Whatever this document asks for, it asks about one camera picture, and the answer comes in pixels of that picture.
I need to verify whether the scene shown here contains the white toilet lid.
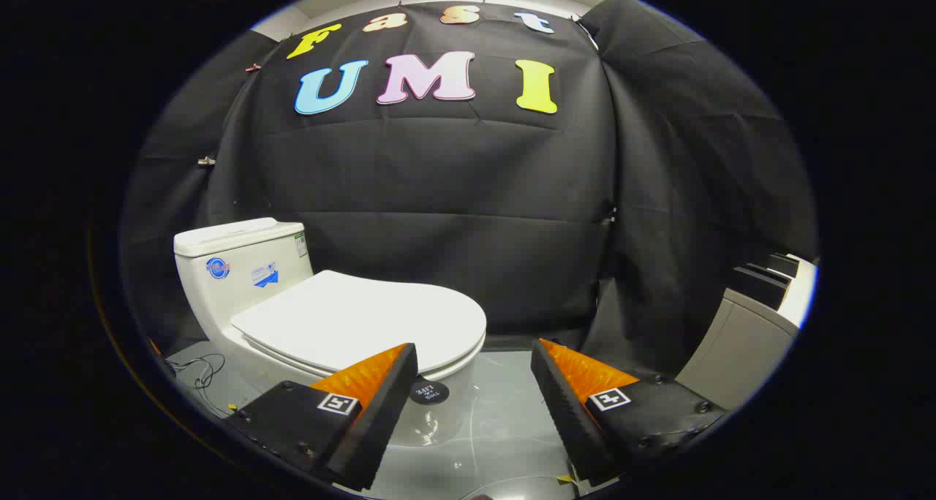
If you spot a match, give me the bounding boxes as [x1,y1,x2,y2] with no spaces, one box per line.
[230,270,488,376]

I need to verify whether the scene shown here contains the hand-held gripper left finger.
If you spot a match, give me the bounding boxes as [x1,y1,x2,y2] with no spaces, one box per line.
[228,343,419,491]

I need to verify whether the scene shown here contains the black backdrop cloth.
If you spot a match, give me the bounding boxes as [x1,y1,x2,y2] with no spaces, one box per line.
[121,0,818,384]

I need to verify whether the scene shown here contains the black stepped block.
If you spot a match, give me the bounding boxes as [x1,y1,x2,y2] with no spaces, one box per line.
[731,254,800,311]

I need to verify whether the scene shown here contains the grey cabinet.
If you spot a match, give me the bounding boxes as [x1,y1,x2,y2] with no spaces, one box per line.
[674,288,800,412]

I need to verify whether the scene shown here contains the round black lid tab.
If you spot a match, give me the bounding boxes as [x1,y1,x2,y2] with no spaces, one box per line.
[409,375,450,406]

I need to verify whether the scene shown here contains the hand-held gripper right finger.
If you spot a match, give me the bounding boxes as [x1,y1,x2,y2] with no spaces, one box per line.
[530,338,728,486]

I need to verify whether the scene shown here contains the thin black cable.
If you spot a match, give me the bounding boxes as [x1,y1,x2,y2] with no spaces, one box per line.
[167,354,229,417]

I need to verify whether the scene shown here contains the white toilet seat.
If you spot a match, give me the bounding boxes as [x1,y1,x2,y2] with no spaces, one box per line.
[245,333,487,382]

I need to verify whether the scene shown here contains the white ceramic toilet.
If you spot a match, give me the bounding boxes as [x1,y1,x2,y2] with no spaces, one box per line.
[173,218,476,448]

